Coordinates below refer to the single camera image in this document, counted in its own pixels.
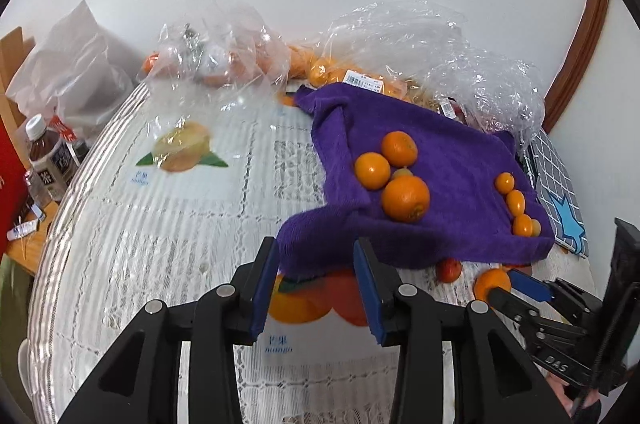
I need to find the tea bottle white cap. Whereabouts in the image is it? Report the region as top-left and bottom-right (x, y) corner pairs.
(25, 114), (78, 204)

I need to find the orange mandarin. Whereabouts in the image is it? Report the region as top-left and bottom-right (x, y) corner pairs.
(354, 152), (392, 191)
(381, 130), (419, 168)
(473, 268), (511, 303)

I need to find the wooden chair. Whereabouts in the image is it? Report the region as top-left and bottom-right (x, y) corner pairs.
(0, 27), (35, 164)

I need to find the brown door frame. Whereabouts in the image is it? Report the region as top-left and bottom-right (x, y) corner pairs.
(542, 0), (610, 133)

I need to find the red paper bag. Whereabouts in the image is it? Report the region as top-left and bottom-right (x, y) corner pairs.
(0, 124), (28, 255)

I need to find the small clear plastic bag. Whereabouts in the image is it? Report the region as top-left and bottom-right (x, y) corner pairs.
(139, 0), (291, 132)

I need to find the grey checked star cloth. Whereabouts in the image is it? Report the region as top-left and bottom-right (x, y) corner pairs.
(521, 129), (589, 258)

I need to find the small red fruit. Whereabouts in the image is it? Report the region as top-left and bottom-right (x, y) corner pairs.
(436, 258), (462, 284)

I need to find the small orange kumquat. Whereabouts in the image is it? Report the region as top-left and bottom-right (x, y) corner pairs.
(494, 173), (515, 195)
(512, 214), (534, 237)
(504, 190), (526, 217)

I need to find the tan longan fruit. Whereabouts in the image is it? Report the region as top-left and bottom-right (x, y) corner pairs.
(392, 167), (412, 180)
(530, 218), (541, 237)

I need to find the white plastic bag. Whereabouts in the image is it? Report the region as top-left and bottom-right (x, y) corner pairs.
(6, 1), (134, 142)

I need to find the right hand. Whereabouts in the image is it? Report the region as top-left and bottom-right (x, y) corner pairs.
(546, 372), (602, 424)

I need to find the large orange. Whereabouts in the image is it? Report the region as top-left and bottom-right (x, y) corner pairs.
(381, 176), (431, 223)

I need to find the large clear plastic bag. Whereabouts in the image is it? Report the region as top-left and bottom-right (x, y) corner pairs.
(290, 1), (544, 151)

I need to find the purple towel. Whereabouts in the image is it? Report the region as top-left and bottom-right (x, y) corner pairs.
(277, 84), (554, 279)

